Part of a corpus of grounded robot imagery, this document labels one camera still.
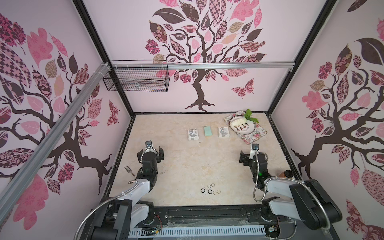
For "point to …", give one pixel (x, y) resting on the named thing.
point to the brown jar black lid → (287, 173)
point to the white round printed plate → (247, 128)
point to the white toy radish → (242, 121)
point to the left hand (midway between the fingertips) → (153, 150)
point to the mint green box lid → (208, 131)
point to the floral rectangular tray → (257, 134)
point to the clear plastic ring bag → (223, 132)
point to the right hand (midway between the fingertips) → (250, 150)
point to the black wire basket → (137, 76)
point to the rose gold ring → (214, 185)
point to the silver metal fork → (129, 170)
